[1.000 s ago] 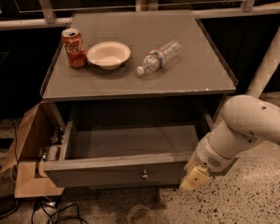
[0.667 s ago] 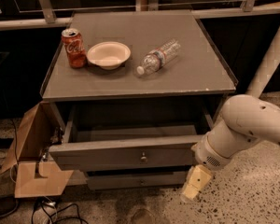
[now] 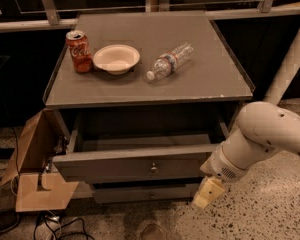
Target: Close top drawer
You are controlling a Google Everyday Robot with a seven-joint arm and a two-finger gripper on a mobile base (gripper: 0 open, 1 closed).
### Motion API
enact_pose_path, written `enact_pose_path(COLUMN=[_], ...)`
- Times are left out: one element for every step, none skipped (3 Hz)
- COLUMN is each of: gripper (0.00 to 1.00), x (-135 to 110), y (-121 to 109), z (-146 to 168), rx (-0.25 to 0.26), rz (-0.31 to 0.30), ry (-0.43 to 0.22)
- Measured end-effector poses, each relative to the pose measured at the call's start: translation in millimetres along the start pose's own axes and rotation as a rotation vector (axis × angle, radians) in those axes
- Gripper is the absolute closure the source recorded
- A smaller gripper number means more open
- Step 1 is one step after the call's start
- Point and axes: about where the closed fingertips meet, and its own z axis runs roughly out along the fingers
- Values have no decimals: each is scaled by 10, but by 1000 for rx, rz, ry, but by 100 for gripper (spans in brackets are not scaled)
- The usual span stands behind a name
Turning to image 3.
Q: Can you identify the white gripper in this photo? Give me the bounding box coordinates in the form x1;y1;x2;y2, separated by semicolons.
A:
191;143;248;209

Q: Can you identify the grey top drawer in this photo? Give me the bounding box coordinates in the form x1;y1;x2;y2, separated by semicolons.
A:
53;133;216;184

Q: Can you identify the grey drawer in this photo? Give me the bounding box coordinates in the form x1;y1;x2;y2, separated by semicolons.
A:
53;133;216;184
93;183;199;204

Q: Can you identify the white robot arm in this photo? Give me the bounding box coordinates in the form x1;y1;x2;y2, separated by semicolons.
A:
192;28;300;208

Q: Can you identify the grey bottom drawer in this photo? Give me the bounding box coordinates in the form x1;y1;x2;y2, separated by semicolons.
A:
93;183;199;204

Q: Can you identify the grey drawer cabinet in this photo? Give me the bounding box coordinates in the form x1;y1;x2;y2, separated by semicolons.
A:
45;11;254;198

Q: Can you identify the clear plastic water bottle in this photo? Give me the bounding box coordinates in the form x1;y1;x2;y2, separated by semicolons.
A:
146;42;193;81

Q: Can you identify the white paper bowl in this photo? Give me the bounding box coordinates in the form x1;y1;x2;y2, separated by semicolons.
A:
93;45;140;75

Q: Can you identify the brown cardboard box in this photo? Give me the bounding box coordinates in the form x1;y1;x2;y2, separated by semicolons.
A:
1;110;78;212

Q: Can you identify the red cola can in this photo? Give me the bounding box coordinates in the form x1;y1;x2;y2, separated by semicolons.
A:
66;30;92;73

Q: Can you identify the metal railing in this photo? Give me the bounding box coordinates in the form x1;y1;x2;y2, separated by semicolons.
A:
0;0;300;34

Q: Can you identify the black floor cable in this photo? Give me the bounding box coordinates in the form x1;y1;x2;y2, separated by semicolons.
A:
33;212;96;240

